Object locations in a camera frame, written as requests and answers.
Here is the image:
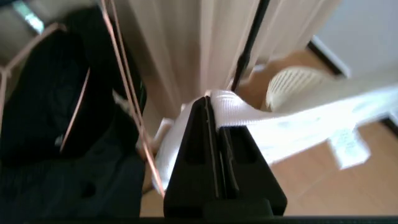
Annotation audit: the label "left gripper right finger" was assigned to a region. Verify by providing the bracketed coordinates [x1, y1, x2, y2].
[217, 125, 288, 217]

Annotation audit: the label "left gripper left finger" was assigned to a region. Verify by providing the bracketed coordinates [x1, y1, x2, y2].
[163, 95, 219, 217]

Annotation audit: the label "white printed t-shirt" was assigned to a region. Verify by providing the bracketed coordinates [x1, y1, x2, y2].
[151, 83, 398, 191]

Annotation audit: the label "pink clothes hanger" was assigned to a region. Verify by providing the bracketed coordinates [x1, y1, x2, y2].
[0, 22, 91, 154]
[98, 0, 166, 199]

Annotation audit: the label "black shorts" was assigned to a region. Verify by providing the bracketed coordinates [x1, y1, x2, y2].
[0, 5, 147, 218]

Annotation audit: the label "white laundry basket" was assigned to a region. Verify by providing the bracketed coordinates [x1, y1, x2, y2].
[264, 64, 338, 113]

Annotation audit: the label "black clothes rack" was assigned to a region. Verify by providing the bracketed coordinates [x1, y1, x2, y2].
[230, 0, 272, 93]

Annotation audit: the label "beige curtain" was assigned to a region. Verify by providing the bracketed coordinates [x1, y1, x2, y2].
[0, 0, 343, 122]

